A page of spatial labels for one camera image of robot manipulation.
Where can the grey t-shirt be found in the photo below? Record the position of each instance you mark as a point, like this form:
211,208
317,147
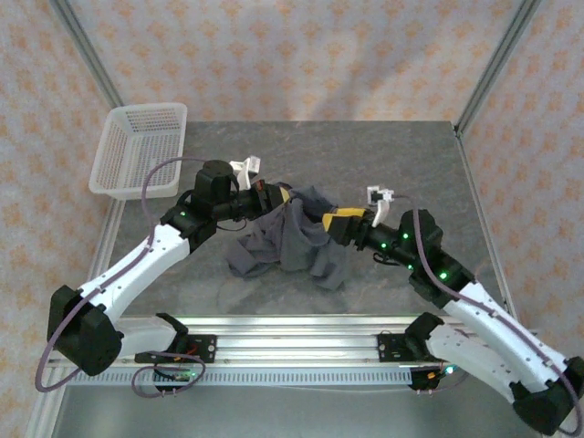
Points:
296,242

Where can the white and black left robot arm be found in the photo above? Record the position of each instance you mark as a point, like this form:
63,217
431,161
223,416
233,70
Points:
137,269

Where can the white plastic mesh basket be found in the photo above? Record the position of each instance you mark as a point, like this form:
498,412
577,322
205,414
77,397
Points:
137,150

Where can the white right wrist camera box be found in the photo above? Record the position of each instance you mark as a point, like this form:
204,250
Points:
381,203

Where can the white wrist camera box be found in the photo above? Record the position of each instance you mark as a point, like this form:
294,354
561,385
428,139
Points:
381,203
246,171

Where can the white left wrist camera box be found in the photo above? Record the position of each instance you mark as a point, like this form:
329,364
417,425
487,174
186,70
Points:
246,171

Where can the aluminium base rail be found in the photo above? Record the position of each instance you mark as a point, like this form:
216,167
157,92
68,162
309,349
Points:
296,347

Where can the aluminium frame post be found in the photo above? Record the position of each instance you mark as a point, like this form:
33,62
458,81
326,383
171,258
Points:
86,50
495,68

